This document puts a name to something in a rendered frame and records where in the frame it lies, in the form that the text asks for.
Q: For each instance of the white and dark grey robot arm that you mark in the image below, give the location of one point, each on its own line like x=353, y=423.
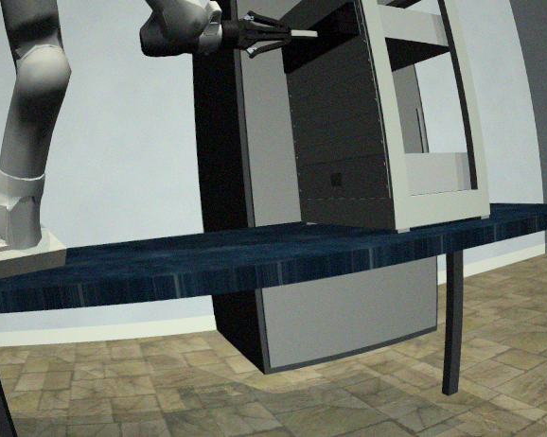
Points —
x=33, y=28

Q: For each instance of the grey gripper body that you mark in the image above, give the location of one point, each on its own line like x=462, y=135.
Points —
x=230, y=38

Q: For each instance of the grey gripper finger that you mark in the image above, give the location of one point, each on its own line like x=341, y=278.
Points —
x=279, y=26
x=283, y=37

